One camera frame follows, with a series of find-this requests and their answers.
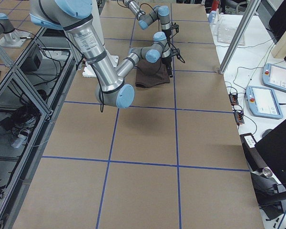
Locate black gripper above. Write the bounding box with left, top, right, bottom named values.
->
left=163, top=28, right=172, bottom=40
left=162, top=55, right=173, bottom=77

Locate far teach pendant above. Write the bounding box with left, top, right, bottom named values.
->
left=262, top=63, right=286, bottom=92

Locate near teach pendant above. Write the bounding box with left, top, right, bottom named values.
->
left=245, top=86, right=283, bottom=119

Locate steel cup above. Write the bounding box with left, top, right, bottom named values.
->
left=259, top=167, right=273, bottom=178

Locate orange black connector box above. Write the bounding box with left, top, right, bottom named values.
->
left=228, top=93, right=239, bottom=105

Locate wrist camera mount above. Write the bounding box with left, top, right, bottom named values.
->
left=171, top=48, right=185, bottom=63
left=171, top=22, right=179, bottom=33

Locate dark brown t-shirt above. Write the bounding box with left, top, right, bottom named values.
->
left=135, top=59, right=170, bottom=88

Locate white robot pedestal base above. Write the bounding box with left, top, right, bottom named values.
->
left=82, top=0, right=118, bottom=78

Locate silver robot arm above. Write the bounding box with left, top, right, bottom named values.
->
left=30, top=0, right=173, bottom=108
left=123, top=0, right=172, bottom=41

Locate aluminium frame post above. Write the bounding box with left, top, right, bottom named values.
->
left=219, top=0, right=261, bottom=74

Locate clear plastic bag sheet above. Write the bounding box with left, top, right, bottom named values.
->
left=213, top=19, right=240, bottom=47

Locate teach pendant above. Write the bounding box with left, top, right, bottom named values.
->
left=262, top=63, right=286, bottom=92
left=245, top=86, right=283, bottom=119

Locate aluminium frame rack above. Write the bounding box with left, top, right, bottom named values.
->
left=0, top=29, right=77, bottom=229

